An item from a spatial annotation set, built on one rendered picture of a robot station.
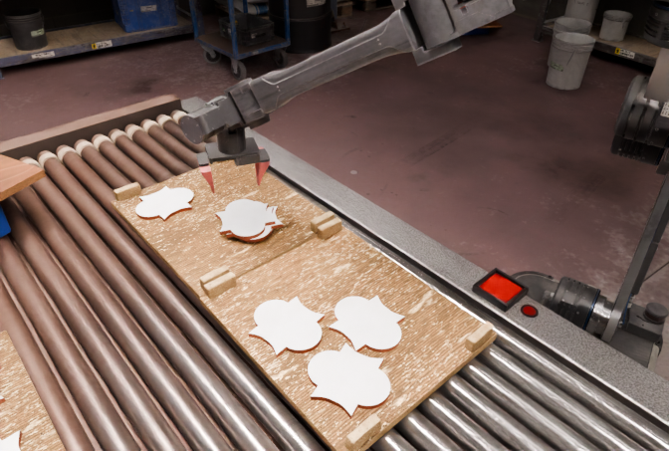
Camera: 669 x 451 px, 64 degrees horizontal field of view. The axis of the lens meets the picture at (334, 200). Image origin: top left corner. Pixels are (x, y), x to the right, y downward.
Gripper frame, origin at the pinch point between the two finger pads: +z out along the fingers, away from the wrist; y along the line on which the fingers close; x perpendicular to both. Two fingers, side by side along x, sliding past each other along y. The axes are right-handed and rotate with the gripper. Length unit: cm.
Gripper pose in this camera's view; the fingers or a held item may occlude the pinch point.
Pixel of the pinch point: (235, 184)
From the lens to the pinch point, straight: 115.9
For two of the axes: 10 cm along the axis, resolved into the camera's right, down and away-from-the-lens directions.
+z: -0.2, 8.2, 5.7
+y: 9.4, -1.8, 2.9
